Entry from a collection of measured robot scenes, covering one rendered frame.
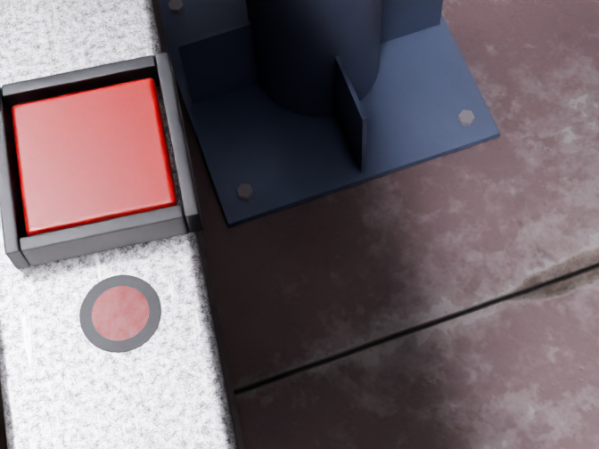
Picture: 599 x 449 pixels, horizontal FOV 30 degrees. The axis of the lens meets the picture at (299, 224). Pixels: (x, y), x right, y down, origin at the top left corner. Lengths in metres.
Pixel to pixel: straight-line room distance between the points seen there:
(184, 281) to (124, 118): 0.07
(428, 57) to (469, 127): 0.12
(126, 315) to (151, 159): 0.06
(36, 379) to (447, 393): 0.98
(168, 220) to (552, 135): 1.13
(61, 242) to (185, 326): 0.06
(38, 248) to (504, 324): 1.02
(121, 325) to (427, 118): 1.10
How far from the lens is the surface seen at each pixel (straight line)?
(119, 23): 0.50
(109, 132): 0.46
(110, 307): 0.44
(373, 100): 1.52
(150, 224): 0.43
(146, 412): 0.43
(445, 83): 1.54
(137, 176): 0.45
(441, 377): 1.38
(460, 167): 1.49
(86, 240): 0.44
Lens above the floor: 1.32
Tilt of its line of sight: 66 degrees down
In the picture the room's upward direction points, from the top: 6 degrees counter-clockwise
